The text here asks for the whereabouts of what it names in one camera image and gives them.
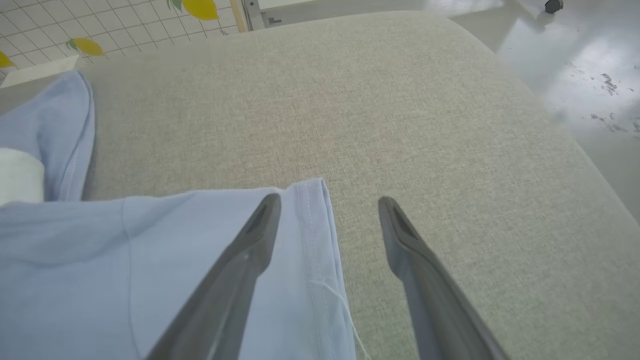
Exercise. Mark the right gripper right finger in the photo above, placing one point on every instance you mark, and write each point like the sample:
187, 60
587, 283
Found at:
435, 300

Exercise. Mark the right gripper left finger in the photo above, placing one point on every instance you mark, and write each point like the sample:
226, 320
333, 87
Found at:
230, 280

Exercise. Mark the light blue cloth garment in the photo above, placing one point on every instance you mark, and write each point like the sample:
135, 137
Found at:
100, 275

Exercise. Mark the grey metal stand foot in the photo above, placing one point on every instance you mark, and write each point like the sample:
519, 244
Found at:
255, 12

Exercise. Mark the lemon print partition screen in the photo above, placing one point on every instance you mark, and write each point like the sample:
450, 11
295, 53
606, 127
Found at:
125, 25

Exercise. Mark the white box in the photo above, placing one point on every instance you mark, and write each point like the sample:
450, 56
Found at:
35, 72

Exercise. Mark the black caster wheel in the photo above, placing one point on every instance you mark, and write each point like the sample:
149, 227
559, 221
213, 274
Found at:
554, 6

